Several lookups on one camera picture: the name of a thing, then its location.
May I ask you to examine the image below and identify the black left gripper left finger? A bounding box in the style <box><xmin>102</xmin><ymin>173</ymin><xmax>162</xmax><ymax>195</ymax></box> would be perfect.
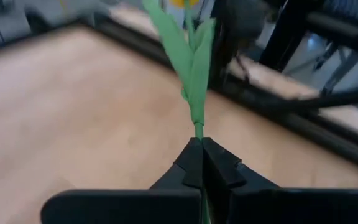
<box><xmin>40</xmin><ymin>136</ymin><xmax>203</xmax><ymax>224</ymax></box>

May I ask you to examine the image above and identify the yellow artificial tulip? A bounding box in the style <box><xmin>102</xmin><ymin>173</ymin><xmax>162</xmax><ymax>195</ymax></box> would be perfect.
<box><xmin>141</xmin><ymin>0</ymin><xmax>217</xmax><ymax>224</ymax></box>

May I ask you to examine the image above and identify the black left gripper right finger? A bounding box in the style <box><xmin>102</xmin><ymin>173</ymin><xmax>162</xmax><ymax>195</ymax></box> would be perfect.
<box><xmin>203</xmin><ymin>137</ymin><xmax>358</xmax><ymax>224</ymax></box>

